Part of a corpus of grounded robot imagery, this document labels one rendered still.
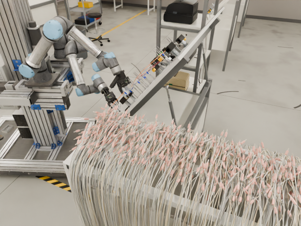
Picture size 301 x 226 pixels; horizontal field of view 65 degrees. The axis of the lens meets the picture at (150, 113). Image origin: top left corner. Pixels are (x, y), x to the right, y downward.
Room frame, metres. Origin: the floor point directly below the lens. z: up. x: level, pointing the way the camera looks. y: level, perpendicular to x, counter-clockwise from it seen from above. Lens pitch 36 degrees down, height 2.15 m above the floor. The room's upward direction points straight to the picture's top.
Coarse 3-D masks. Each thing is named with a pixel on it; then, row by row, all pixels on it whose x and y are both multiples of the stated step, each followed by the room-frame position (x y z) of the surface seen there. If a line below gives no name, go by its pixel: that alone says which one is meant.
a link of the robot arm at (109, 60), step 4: (112, 52) 1.66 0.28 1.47; (104, 56) 1.65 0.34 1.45; (108, 56) 1.63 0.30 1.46; (112, 56) 1.64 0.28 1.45; (104, 60) 1.63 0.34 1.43; (108, 60) 1.62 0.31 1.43; (112, 60) 1.62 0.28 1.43; (116, 60) 1.65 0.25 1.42; (108, 64) 1.62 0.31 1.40; (112, 64) 1.61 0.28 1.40; (116, 64) 1.62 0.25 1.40
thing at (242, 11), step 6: (234, 0) 6.94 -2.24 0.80; (246, 0) 6.34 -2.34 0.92; (228, 6) 6.54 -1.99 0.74; (234, 6) 6.48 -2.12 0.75; (240, 6) 6.43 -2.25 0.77; (246, 6) 6.89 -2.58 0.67; (222, 12) 6.57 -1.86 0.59; (228, 12) 6.53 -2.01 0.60; (240, 12) 6.42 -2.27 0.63; (246, 12) 7.38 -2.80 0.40; (240, 18) 6.40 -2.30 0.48; (240, 24) 6.35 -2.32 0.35; (240, 30) 6.34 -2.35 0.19
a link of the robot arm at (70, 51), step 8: (72, 40) 2.00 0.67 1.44; (64, 48) 1.95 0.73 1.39; (72, 48) 1.93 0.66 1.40; (72, 56) 1.89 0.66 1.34; (72, 64) 1.84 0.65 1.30; (72, 72) 1.81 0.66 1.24; (80, 72) 1.82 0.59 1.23; (80, 80) 1.76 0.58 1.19; (80, 88) 1.71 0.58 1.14; (88, 88) 1.73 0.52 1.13
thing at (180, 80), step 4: (180, 72) 2.60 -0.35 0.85; (184, 72) 2.60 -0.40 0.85; (176, 76) 2.49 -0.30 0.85; (180, 76) 2.49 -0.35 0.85; (184, 76) 2.50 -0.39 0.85; (188, 76) 2.53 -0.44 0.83; (172, 80) 2.46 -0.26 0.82; (176, 80) 2.44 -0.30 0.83; (180, 80) 2.42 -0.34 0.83; (184, 80) 2.42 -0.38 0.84; (188, 80) 2.54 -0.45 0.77; (168, 84) 2.48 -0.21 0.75; (172, 84) 2.46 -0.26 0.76; (176, 84) 2.44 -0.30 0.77; (180, 84) 2.42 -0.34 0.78; (184, 84) 2.41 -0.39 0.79; (188, 84) 2.54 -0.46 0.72; (180, 88) 2.42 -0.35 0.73; (184, 88) 2.40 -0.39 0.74
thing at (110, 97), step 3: (105, 87) 1.66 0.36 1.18; (102, 90) 1.66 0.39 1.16; (105, 90) 1.65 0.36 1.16; (108, 90) 1.70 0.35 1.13; (102, 93) 1.67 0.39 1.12; (105, 93) 1.62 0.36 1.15; (108, 93) 1.62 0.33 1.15; (111, 93) 1.62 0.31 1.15; (105, 96) 1.59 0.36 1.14; (108, 96) 1.60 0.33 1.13; (111, 96) 1.61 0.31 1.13; (114, 96) 1.61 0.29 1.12; (108, 99) 1.58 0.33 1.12; (111, 99) 1.59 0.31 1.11; (114, 99) 1.63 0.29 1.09; (108, 102) 1.61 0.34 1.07; (111, 102) 1.61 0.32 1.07
